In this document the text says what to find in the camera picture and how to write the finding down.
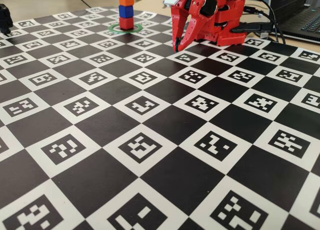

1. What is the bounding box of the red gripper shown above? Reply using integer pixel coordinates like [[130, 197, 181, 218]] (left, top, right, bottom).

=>
[[170, 0, 221, 52]]

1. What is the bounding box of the red cube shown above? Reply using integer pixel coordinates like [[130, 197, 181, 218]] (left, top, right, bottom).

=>
[[119, 16, 135, 30]]

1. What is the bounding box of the blue cube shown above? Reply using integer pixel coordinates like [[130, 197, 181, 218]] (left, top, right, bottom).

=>
[[118, 4, 134, 18]]

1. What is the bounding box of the black laptop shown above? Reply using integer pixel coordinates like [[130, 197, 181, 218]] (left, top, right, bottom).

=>
[[271, 0, 320, 40]]

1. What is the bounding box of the black white marker mat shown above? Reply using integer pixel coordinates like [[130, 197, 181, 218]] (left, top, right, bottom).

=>
[[0, 5, 320, 230]]

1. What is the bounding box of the black plastic device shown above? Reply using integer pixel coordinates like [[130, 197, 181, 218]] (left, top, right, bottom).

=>
[[0, 3, 14, 36]]

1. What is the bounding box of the black usb cable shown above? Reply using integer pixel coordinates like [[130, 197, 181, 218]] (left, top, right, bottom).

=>
[[243, 5, 273, 19]]

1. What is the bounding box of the green ring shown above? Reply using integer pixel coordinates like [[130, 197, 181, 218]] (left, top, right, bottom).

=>
[[108, 22, 143, 34]]

